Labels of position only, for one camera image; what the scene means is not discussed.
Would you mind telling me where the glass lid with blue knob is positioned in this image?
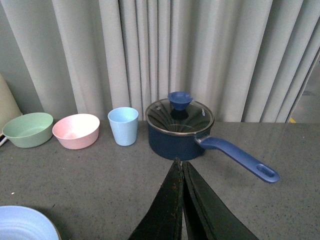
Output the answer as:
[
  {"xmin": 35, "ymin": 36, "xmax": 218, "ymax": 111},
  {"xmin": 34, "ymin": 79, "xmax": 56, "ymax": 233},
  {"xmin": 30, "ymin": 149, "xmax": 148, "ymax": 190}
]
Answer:
[{"xmin": 145, "ymin": 91, "xmax": 215, "ymax": 136}]

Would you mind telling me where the dark blue saucepan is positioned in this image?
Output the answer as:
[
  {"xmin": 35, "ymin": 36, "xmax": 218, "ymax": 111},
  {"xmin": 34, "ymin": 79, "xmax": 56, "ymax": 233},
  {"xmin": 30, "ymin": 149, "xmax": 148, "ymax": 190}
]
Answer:
[{"xmin": 148, "ymin": 123, "xmax": 280, "ymax": 184}]

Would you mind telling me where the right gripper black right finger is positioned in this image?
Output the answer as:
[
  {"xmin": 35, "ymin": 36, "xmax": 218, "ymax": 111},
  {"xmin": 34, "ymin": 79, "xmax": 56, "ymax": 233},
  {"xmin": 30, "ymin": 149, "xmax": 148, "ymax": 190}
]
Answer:
[{"xmin": 182, "ymin": 161, "xmax": 257, "ymax": 240}]

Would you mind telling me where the pink bowl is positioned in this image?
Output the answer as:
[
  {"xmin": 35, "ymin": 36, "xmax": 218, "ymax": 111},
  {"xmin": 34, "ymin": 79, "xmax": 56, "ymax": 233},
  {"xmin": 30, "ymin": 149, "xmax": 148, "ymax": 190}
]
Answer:
[{"xmin": 52, "ymin": 113, "xmax": 100, "ymax": 150}]

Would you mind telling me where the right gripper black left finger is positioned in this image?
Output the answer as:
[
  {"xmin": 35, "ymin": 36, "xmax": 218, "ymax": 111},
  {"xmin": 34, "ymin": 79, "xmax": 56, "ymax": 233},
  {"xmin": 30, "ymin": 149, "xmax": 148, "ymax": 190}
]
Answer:
[{"xmin": 129, "ymin": 159, "xmax": 184, "ymax": 240}]

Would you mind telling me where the green bowl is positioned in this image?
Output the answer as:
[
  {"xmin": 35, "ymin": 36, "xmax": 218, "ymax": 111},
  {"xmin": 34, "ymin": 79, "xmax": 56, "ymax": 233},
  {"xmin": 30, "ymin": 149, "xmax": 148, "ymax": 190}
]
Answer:
[{"xmin": 2, "ymin": 112, "xmax": 54, "ymax": 148}]

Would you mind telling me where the cream two-slot toaster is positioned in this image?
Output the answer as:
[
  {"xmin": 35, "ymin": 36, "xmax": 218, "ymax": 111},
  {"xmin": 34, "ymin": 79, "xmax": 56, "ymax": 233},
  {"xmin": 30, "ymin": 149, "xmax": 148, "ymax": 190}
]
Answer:
[{"xmin": 0, "ymin": 75, "xmax": 22, "ymax": 135}]

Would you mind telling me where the grey pleated curtain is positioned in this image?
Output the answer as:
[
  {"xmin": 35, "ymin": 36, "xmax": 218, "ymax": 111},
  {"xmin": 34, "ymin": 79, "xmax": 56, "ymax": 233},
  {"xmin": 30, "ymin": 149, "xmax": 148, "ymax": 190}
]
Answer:
[{"xmin": 0, "ymin": 0, "xmax": 320, "ymax": 123}]

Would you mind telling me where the light blue plate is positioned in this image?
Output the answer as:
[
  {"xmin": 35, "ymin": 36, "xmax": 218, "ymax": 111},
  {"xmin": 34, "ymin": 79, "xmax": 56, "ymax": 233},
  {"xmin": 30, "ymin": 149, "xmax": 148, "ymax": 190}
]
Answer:
[{"xmin": 0, "ymin": 205, "xmax": 58, "ymax": 240}]

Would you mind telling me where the light blue cup near pot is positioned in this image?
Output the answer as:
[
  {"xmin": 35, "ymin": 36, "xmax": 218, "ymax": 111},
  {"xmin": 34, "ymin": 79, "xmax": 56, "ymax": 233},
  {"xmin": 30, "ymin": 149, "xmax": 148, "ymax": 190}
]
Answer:
[{"xmin": 107, "ymin": 107, "xmax": 139, "ymax": 146}]

